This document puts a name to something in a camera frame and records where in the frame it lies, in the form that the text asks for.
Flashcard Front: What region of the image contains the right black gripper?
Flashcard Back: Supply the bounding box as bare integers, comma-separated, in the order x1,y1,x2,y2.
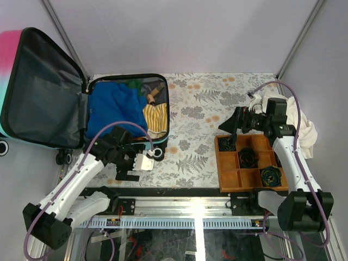
218,105,271,134

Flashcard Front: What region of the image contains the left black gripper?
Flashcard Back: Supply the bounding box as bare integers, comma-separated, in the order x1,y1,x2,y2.
114,145,147,181

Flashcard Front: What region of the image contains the yellow white striped towel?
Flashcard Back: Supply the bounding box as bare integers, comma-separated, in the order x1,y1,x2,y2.
143,103,168,139

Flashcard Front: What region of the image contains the blue garment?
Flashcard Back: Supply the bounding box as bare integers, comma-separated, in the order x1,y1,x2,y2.
85,82,148,139

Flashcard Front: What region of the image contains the small bottle grey cap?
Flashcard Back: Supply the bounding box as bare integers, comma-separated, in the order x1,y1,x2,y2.
151,82,166,97

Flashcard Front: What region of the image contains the dark green garment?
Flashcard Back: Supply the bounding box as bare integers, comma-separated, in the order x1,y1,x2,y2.
126,79,143,96

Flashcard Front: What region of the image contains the pink teal suitcase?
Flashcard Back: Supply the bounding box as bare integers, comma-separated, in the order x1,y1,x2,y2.
1,27,170,165

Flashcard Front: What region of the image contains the small bottle black cap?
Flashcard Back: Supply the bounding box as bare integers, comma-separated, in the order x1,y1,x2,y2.
146,94,156,106

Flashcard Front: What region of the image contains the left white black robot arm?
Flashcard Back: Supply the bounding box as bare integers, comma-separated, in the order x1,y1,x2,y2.
23,121,147,260

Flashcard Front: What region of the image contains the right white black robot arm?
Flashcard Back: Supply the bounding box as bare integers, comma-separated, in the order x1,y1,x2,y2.
233,98,334,232

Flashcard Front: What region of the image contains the rolled black belt top-left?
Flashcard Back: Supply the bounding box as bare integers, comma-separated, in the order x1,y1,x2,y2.
218,134,237,152

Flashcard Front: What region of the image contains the rolled black belt centre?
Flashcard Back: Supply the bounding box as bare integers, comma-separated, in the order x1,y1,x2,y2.
238,147,259,169

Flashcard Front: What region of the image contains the floral patterned table mat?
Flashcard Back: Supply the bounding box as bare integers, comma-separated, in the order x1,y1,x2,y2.
87,73,275,188

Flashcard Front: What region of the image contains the wooden compartment tray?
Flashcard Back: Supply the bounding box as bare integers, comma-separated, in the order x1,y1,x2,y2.
214,134,288,192

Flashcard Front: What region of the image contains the rolled black belt right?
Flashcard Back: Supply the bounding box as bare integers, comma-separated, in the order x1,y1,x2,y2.
274,153,282,167

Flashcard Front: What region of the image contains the rolled dark belt bottom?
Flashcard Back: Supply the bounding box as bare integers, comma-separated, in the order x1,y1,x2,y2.
260,166,282,188

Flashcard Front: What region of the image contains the white crumpled garment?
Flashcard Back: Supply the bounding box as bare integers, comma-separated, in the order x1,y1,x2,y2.
261,90,318,159

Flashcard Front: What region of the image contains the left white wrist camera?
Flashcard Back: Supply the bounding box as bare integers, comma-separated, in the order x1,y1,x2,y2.
132,150,154,171

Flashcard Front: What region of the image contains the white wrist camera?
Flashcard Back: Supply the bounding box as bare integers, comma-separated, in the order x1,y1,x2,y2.
247,92,263,114
132,150,154,171

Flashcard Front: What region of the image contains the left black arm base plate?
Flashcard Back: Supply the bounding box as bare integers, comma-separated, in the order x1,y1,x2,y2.
101,198,136,216

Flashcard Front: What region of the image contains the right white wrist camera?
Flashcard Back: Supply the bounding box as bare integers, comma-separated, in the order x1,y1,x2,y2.
247,92,263,114

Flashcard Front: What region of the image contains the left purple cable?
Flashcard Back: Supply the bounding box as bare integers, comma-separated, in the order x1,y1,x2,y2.
23,121,154,260

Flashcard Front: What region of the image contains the purple cable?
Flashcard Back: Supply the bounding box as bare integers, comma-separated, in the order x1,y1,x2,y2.
23,121,154,260
252,80,331,260

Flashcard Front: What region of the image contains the aluminium rail frame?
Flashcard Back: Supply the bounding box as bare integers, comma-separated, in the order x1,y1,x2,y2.
27,195,343,261

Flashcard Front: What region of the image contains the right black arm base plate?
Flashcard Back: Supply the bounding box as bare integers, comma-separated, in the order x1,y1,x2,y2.
231,197,266,216

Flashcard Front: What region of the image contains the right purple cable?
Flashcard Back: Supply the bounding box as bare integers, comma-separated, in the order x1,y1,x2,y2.
252,80,331,260

